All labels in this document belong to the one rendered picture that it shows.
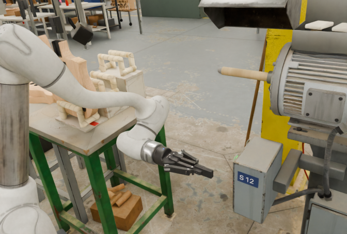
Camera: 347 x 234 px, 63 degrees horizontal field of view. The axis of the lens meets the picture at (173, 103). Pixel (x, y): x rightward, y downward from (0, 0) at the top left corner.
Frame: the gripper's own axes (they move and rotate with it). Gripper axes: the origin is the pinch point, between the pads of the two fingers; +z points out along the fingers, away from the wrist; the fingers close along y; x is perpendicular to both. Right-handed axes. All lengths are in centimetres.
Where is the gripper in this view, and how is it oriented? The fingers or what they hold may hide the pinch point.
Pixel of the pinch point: (203, 171)
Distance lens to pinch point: 105.2
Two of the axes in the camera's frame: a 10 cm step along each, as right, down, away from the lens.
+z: 8.1, 2.0, -5.5
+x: -0.8, -9.0, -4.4
